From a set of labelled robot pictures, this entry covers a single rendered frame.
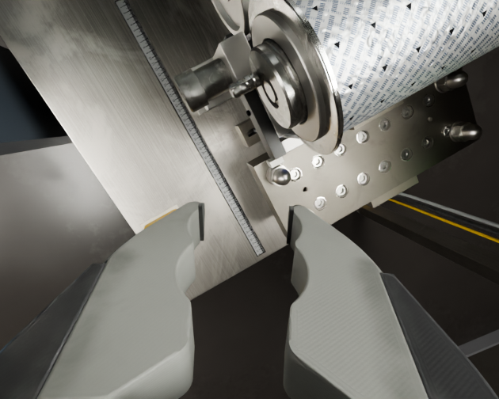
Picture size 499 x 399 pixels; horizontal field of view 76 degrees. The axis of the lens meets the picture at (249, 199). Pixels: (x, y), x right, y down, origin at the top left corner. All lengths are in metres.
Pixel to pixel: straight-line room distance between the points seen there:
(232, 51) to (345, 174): 0.32
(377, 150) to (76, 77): 0.54
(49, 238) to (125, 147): 1.14
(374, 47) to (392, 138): 0.37
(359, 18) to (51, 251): 1.64
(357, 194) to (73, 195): 1.32
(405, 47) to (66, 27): 0.55
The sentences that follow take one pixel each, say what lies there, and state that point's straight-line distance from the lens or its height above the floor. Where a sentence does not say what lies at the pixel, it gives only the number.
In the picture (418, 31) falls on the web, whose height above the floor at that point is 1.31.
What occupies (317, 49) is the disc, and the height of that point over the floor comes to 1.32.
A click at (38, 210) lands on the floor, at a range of 1.71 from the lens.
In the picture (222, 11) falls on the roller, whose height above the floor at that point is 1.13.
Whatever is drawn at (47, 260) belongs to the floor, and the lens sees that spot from 1.78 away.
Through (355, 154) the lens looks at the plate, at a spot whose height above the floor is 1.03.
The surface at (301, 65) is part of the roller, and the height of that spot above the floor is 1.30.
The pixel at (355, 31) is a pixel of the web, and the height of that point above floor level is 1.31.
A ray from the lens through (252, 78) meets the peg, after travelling 0.30.
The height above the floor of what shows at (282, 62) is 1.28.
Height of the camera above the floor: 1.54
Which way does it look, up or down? 73 degrees down
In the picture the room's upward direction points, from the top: 139 degrees clockwise
